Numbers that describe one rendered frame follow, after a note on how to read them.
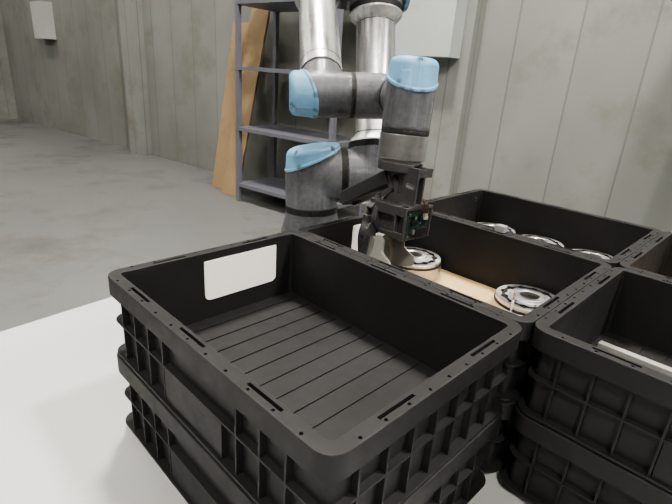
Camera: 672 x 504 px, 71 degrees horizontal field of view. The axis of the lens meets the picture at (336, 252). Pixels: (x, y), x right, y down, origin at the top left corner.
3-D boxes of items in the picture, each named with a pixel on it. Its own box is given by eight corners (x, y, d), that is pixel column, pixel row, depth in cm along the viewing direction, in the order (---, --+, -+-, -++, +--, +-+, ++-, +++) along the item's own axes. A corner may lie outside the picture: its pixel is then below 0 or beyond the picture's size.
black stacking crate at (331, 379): (114, 356, 62) (104, 276, 58) (290, 296, 82) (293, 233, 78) (320, 585, 36) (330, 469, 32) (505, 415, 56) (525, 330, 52)
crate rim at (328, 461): (104, 289, 58) (102, 271, 58) (292, 243, 79) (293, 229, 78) (328, 492, 32) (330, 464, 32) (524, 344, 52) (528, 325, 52)
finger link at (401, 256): (406, 290, 81) (408, 240, 77) (380, 278, 85) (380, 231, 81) (417, 283, 83) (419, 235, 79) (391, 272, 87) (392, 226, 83)
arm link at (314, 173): (284, 197, 111) (284, 138, 106) (342, 198, 112) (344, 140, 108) (284, 210, 100) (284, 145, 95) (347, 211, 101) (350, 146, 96)
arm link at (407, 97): (432, 62, 75) (449, 58, 67) (421, 133, 79) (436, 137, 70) (383, 56, 74) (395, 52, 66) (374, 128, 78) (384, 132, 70)
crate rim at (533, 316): (292, 243, 79) (293, 229, 78) (404, 215, 99) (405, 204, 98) (524, 344, 53) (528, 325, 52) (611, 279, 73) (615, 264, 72)
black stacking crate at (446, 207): (400, 258, 102) (406, 207, 98) (471, 234, 122) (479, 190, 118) (594, 333, 76) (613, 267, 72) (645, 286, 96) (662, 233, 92)
